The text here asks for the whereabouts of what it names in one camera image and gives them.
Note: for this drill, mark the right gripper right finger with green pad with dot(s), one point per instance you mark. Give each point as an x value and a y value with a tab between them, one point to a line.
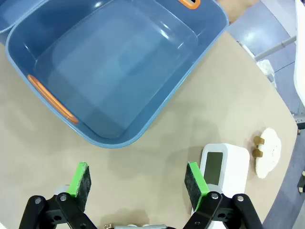
195	183

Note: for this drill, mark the small white plush brown legs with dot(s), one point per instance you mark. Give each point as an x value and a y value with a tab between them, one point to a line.
270	152

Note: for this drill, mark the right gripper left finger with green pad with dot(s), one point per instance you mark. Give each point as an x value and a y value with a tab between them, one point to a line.
79	181

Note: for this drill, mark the white digital clock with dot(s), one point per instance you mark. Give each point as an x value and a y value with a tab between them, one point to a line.
234	167

